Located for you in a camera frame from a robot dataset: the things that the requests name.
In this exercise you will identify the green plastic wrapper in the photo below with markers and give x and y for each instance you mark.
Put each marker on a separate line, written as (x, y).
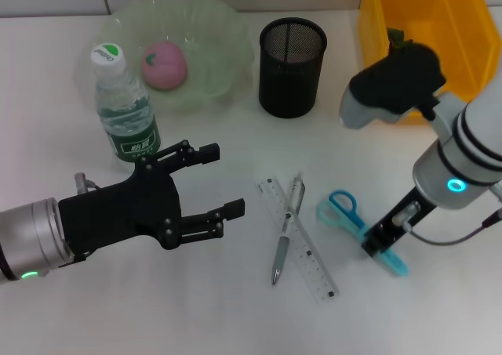
(397, 37)

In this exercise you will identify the transparent plastic ruler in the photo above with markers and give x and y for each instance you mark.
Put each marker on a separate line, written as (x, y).
(313, 269)

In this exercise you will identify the clear green-label water bottle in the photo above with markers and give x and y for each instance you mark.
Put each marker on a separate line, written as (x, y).
(125, 120)

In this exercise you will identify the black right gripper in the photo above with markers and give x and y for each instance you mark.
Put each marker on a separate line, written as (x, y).
(376, 241)

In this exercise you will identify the pink peach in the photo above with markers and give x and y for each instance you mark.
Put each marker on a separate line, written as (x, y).
(164, 67)

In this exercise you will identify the black mesh pen holder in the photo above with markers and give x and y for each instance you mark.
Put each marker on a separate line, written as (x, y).
(290, 92)

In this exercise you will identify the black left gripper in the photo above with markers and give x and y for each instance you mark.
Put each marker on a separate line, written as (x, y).
(117, 214)

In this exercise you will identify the yellow plastic bin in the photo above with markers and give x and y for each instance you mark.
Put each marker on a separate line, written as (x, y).
(466, 26)

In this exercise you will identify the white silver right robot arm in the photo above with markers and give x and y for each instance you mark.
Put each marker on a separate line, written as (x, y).
(470, 135)

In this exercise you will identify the translucent green fruit plate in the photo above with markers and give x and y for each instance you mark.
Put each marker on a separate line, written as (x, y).
(212, 45)

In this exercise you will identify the silver ballpoint pen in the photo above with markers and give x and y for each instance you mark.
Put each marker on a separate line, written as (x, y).
(280, 249)

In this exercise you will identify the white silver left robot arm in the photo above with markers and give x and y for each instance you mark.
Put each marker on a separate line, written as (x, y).
(27, 241)

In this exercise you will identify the blue teal scissors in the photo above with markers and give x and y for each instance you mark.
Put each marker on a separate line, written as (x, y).
(355, 219)

